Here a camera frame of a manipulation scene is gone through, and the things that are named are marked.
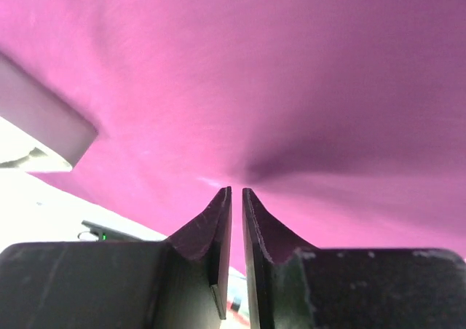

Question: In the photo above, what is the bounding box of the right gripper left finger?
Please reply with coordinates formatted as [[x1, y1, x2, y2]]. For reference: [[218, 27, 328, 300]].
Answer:
[[1, 187, 232, 328]]

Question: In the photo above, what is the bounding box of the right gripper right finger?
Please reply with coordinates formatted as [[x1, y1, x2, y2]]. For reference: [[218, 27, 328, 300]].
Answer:
[[242, 189, 465, 328]]

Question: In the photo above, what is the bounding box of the purple cloth mat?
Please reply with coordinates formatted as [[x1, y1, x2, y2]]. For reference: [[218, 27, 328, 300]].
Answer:
[[1, 0, 465, 255]]

